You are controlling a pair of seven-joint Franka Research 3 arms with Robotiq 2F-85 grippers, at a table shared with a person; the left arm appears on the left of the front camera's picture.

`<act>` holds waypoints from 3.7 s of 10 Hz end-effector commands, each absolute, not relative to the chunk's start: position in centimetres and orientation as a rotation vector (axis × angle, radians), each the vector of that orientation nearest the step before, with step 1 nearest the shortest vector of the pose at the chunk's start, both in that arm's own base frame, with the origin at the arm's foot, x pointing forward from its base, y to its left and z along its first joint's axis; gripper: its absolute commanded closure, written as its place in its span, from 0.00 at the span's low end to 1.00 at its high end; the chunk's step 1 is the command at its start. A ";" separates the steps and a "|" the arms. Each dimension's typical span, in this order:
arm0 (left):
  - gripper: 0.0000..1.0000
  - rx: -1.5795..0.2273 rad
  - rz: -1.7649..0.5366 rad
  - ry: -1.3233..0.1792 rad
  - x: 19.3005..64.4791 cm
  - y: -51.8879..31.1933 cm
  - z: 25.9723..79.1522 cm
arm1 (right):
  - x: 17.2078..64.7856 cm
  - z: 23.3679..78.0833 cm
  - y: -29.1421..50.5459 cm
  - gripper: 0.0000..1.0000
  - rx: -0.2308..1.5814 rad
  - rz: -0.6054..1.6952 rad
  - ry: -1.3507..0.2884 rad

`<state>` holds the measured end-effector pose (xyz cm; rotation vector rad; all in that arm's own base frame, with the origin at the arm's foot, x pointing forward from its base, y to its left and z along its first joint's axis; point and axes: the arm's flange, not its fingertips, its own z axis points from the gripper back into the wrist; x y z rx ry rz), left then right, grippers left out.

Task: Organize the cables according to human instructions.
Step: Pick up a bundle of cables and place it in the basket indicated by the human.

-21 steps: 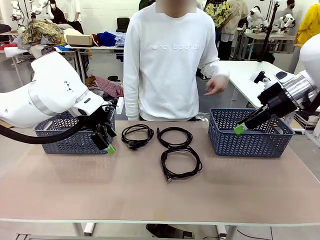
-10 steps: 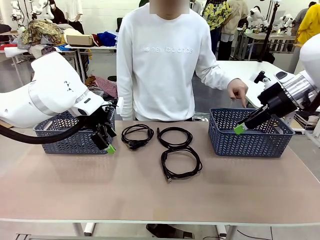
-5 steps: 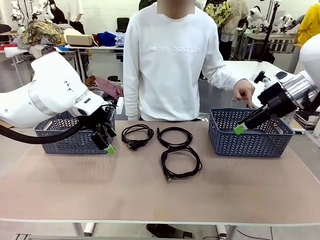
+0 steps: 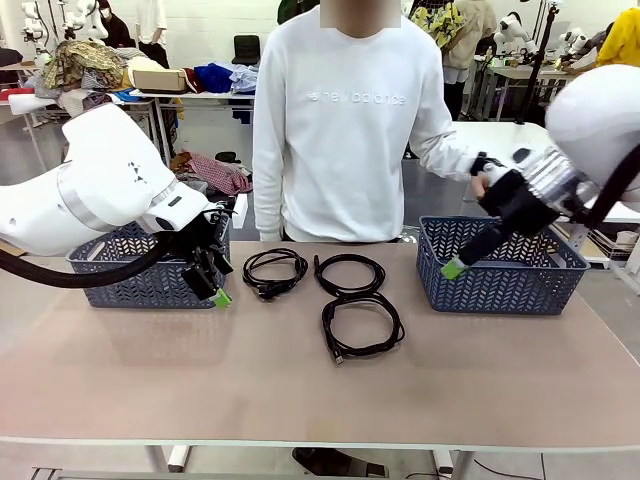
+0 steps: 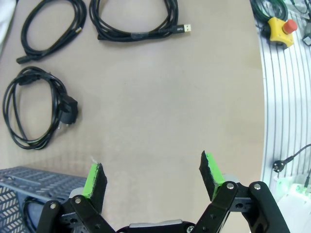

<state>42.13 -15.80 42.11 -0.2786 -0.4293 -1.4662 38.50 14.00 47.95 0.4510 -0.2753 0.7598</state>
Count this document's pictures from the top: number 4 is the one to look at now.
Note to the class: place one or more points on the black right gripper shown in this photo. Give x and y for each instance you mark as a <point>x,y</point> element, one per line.
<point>520,205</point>

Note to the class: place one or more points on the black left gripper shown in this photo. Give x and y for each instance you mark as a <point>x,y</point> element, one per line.
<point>210,237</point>

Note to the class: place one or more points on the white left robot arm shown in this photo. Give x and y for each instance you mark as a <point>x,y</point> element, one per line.
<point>100,175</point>

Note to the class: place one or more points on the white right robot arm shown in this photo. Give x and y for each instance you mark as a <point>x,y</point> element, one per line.
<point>590,115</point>

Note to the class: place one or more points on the person's left forearm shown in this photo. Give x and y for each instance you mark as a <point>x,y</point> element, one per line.
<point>445,160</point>

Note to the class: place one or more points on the person's right forearm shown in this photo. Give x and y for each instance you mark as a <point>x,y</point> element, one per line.
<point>270,200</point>

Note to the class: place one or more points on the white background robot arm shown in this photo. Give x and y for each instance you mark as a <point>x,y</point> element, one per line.
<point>575,40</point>
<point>512,27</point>
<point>32,20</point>

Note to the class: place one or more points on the person's left hand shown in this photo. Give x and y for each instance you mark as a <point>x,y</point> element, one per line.
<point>481,185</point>

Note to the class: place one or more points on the blue-grey lattice plastic basket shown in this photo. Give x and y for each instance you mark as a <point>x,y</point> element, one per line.
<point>500,295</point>
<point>125,295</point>

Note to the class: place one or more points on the plaid clothes heap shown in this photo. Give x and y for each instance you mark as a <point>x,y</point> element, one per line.
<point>215,172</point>

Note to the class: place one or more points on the person in white sweatshirt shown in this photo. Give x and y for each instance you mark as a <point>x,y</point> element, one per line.
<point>340,150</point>

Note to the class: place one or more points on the white background table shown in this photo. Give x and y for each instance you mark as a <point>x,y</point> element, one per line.
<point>210,95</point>

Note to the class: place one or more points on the grey background work table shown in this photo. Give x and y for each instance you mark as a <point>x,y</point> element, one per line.
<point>520,72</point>

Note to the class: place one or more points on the black tripod pole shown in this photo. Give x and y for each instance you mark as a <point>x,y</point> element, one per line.
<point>537,75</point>

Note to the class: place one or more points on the white table leg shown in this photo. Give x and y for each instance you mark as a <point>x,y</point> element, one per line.
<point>460,465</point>
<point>177,457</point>

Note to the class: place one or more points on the blue cloth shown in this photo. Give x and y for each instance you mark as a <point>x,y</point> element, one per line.
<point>212,77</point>

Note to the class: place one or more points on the light blue shirt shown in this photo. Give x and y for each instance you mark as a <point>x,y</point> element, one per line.
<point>245,80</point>

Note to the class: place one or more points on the closed flat cardboard box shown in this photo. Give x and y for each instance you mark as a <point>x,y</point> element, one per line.
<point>160,80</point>

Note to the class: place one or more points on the person in beige jacket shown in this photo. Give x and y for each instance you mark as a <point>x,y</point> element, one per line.
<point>470,40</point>

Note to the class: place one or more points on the black chair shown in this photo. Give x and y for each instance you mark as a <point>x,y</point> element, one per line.
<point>246,50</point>

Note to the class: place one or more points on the black shoe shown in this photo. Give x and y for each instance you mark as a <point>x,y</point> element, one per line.
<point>340,462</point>

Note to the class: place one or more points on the yellow floral shirt person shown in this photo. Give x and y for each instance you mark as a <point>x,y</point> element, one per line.
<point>442,22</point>

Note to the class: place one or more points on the person in yellow jacket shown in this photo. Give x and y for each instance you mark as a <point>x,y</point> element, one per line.
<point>625,45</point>

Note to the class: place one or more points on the pile of patterned clothes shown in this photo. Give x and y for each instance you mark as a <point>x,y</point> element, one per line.
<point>85,60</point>

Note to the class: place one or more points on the white ironing board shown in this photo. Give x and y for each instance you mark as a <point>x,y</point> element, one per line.
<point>30,102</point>

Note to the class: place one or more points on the person in white t-shirt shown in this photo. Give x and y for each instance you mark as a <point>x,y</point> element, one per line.
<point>152,20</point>

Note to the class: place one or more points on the person in black jacket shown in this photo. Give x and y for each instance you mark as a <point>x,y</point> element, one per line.
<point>117,30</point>

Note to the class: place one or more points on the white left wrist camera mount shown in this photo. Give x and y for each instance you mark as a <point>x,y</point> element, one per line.
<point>241,210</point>

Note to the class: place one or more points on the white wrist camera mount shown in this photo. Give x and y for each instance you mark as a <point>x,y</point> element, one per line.
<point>495,170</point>
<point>241,210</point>

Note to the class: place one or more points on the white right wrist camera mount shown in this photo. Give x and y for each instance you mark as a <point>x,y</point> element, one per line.
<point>495,170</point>

